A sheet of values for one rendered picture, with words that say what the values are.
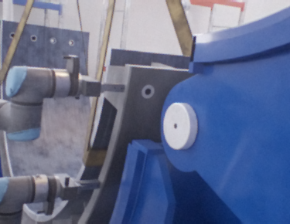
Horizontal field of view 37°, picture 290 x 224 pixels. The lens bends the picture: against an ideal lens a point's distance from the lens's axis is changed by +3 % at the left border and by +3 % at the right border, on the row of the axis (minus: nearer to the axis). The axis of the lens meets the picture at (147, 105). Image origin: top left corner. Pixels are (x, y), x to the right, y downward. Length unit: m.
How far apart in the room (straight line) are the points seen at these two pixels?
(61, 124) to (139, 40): 6.82
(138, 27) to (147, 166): 8.68
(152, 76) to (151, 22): 8.73
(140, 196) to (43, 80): 0.50
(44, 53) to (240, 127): 2.67
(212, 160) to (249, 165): 0.13
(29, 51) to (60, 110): 0.52
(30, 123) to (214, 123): 0.54
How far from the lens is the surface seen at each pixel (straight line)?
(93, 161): 1.73
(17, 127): 1.32
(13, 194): 1.48
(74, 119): 3.45
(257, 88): 1.01
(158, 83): 1.46
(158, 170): 1.35
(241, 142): 1.04
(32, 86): 1.29
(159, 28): 10.27
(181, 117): 1.18
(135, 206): 1.49
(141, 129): 1.50
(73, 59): 1.33
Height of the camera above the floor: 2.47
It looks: 10 degrees down
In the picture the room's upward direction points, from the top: 8 degrees clockwise
